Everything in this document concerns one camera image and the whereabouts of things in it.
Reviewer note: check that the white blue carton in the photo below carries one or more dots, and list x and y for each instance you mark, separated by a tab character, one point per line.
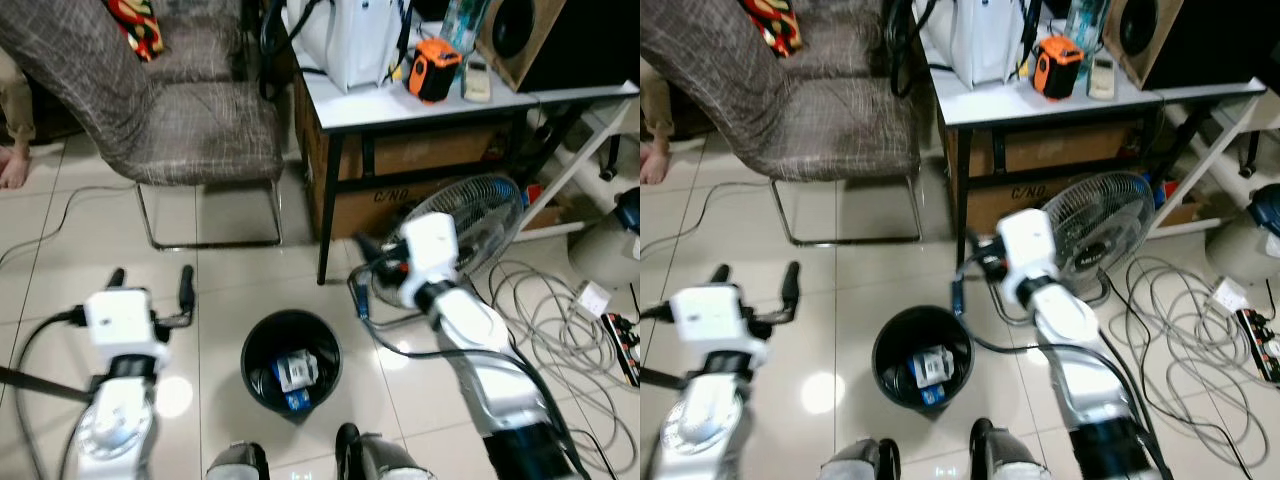
932	365
297	370

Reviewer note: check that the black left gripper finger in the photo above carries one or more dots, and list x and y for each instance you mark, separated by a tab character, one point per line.
116	278
186	285
791	282
720	273

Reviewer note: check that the white appliance with blue lid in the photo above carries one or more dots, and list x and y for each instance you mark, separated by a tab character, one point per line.
605	250
1240	245

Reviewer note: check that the brown cardboard box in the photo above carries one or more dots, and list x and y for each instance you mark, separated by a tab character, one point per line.
420	150
1040	148

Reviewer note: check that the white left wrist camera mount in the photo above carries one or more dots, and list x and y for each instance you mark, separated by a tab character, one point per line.
122	318
712	312

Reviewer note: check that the clear plastic bottle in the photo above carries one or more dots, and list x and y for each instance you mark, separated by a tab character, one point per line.
465	25
1086	22

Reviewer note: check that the robot right leg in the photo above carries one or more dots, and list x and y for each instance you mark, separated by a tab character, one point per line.
385	458
1010	455

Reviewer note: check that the white desk with black frame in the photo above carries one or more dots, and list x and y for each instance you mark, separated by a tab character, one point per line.
400	108
1010	105

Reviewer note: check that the wooden loudspeaker box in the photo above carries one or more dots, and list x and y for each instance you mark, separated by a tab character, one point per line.
1190	38
560	40

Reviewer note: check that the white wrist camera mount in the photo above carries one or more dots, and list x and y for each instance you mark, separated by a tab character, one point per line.
712	312
122	318
430	255
1028	250

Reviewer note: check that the person's bare leg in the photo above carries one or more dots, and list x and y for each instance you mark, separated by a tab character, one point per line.
15	120
655	130

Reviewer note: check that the black power strip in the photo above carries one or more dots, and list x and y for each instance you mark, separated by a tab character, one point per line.
1262	345
625	350

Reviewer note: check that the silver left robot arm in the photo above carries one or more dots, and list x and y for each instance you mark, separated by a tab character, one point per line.
112	425
705	420

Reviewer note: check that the white bag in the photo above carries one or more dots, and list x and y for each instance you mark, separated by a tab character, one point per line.
345	40
975	35

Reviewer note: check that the red yellow black patterned cloth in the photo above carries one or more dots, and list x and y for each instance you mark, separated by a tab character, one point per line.
778	25
138	28

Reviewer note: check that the white metal rack frame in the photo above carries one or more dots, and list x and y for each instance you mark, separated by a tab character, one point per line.
1205	160
575	165

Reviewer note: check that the robot leg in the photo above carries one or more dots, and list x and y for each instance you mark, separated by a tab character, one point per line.
858	460
1010	455
385	458
240	462

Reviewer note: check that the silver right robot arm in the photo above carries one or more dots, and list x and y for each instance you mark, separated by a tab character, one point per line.
480	345
1075	340

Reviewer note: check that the white remote control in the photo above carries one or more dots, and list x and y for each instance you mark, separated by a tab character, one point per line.
1101	78
478	82

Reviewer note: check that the grey floor fan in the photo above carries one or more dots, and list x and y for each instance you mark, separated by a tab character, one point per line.
1105	215
485	215

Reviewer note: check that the white power socket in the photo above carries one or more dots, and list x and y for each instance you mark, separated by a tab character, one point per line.
595	300
1230	295

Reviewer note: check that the black rubbish bin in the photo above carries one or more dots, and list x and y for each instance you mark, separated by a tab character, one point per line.
262	350
892	345

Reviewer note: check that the brown checked fabric chair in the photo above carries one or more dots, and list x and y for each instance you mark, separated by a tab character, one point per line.
830	105
190	110

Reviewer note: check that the robot left leg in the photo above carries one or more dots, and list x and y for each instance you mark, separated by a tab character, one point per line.
858	460
240	462

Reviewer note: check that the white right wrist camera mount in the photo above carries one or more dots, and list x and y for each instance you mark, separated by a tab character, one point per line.
430	255
1028	250

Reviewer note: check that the orange black portable speaker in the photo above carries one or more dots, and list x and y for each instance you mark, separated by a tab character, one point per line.
1058	66
434	70

